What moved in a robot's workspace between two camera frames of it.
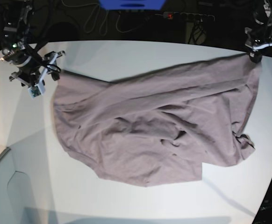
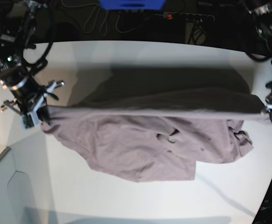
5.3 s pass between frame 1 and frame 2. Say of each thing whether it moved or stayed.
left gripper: moved
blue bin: stayed
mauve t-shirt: moved
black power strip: stayed
